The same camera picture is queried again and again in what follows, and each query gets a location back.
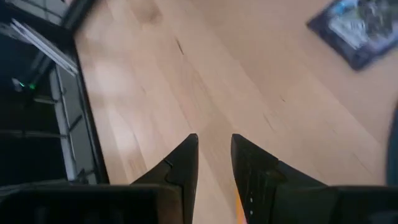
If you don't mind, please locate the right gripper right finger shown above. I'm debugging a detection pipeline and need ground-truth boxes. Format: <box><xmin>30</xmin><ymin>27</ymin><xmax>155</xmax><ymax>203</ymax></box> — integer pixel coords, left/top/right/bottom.
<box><xmin>230</xmin><ymin>133</ymin><xmax>398</xmax><ymax>224</ymax></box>

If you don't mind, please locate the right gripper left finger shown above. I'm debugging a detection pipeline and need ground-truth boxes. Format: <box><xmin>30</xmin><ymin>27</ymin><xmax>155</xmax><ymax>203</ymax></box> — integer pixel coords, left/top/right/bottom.
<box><xmin>0</xmin><ymin>133</ymin><xmax>200</xmax><ymax>224</ymax></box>

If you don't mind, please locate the white and orange tea bag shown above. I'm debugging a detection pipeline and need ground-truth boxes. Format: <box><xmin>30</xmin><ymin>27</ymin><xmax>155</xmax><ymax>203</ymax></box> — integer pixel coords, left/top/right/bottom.
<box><xmin>234</xmin><ymin>186</ymin><xmax>249</xmax><ymax>224</ymax></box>

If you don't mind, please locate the dark blue tea bag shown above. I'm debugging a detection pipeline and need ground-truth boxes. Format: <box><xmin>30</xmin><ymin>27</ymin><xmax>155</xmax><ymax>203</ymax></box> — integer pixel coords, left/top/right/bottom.
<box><xmin>306</xmin><ymin>0</ymin><xmax>398</xmax><ymax>72</ymax></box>

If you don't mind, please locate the black aluminium table frame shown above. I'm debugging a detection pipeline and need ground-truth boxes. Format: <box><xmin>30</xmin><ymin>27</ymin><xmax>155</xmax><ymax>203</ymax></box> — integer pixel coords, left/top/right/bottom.
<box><xmin>60</xmin><ymin>0</ymin><xmax>110</xmax><ymax>185</ymax></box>

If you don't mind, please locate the grey metal bracket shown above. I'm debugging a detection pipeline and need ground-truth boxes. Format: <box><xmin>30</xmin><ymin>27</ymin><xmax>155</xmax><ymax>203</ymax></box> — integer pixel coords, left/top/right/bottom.
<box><xmin>9</xmin><ymin>17</ymin><xmax>79</xmax><ymax>77</ymax></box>

